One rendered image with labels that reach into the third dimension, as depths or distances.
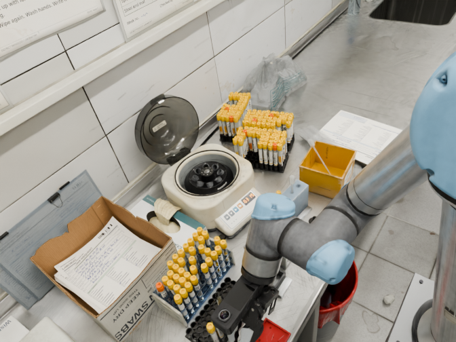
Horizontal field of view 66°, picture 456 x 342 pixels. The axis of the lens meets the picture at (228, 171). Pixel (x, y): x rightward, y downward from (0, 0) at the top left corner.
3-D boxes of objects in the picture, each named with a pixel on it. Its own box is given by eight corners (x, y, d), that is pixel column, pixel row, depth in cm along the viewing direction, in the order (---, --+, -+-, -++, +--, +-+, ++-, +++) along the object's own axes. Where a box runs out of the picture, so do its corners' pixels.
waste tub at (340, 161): (339, 202, 105) (343, 179, 98) (298, 188, 111) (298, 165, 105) (353, 174, 113) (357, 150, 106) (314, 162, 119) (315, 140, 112)
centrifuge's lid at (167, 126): (129, 116, 95) (115, 110, 100) (160, 184, 110) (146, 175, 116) (188, 81, 104) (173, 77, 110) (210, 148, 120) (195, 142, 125)
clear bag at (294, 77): (280, 101, 148) (279, 72, 139) (254, 87, 159) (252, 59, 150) (314, 82, 155) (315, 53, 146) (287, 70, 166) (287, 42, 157)
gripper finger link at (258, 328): (258, 347, 72) (268, 313, 69) (254, 351, 71) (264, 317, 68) (240, 334, 74) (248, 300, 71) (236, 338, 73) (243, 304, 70)
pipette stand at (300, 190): (292, 231, 100) (291, 209, 93) (273, 219, 104) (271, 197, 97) (312, 210, 105) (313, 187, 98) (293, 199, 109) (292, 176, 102)
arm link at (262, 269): (271, 266, 63) (235, 246, 67) (266, 286, 65) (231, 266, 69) (289, 251, 69) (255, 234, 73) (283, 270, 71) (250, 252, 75)
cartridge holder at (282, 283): (281, 299, 86) (281, 292, 84) (251, 281, 91) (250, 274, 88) (292, 282, 89) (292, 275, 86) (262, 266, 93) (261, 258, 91)
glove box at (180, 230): (186, 267, 96) (178, 248, 90) (129, 231, 108) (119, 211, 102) (214, 235, 103) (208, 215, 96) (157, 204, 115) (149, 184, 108)
